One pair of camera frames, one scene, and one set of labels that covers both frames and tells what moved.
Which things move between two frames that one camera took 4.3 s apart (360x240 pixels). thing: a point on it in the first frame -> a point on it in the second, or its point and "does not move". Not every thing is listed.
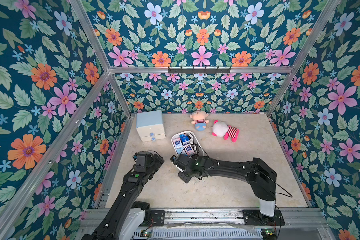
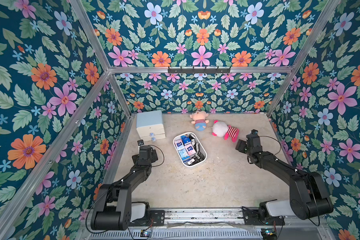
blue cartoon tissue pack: x=184 y=139 does not move
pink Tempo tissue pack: x=189 y=150 does not move
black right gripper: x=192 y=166 -> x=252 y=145
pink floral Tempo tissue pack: x=177 y=143 does not move
